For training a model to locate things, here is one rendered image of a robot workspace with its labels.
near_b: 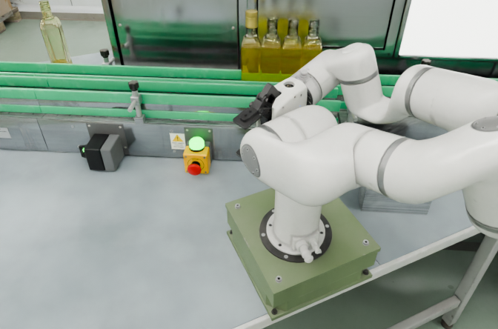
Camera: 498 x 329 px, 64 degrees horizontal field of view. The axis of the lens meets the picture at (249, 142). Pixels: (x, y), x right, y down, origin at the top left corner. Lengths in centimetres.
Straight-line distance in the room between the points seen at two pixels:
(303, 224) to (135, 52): 91
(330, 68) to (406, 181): 35
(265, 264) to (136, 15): 91
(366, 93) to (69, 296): 75
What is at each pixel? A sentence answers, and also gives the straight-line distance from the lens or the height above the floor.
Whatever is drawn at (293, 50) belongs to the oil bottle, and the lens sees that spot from 116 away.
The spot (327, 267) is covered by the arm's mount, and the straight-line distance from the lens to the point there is 84.
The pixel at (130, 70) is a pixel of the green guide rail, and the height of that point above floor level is 95.
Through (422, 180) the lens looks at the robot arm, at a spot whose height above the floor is 121.
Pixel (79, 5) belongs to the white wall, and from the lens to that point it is 493.
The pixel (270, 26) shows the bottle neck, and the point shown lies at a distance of 115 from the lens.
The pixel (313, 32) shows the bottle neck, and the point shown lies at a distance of 116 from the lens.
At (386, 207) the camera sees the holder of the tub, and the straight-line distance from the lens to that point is 111.
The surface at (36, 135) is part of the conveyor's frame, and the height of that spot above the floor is 82.
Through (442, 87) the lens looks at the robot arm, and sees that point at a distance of 63.
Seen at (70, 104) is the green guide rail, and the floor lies 92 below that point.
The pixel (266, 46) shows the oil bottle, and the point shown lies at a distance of 116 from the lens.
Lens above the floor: 152
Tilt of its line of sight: 36 degrees down
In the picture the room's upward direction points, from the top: straight up
